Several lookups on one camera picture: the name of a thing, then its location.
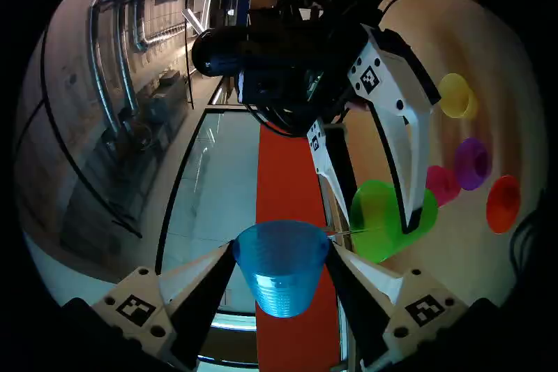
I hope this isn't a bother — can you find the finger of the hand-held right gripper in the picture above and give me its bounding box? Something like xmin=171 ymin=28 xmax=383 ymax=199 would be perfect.
xmin=347 ymin=24 xmax=442 ymax=235

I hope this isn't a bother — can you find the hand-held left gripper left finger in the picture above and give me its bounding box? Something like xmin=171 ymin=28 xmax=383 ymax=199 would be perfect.
xmin=89 ymin=242 xmax=239 ymax=372

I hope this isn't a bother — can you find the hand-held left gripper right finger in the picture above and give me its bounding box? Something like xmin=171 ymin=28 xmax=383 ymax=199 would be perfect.
xmin=324 ymin=239 xmax=470 ymax=372

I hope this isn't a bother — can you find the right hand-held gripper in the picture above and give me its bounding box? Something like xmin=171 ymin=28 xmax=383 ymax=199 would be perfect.
xmin=190 ymin=0 xmax=372 ymax=225

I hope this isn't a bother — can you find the green plastic cup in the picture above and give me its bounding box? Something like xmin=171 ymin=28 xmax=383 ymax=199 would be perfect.
xmin=349 ymin=179 xmax=439 ymax=265

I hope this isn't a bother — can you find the blue plastic cup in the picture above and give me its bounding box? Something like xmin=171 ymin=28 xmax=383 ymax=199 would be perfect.
xmin=232 ymin=220 xmax=331 ymax=319

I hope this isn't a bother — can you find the pink plastic cup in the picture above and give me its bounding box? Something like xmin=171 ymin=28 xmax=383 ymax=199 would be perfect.
xmin=425 ymin=165 xmax=462 ymax=208

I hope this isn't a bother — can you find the yellow plastic cup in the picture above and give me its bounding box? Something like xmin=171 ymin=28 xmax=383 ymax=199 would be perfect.
xmin=437 ymin=73 xmax=478 ymax=120

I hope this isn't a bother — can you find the purple plastic cup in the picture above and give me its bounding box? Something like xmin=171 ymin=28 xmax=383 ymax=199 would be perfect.
xmin=454 ymin=137 xmax=492 ymax=191

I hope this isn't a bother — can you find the red plastic cup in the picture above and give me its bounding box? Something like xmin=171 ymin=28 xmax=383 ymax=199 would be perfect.
xmin=485 ymin=174 xmax=522 ymax=235

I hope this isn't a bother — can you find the black cable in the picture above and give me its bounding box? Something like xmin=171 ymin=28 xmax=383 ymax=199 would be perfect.
xmin=508 ymin=188 xmax=547 ymax=290

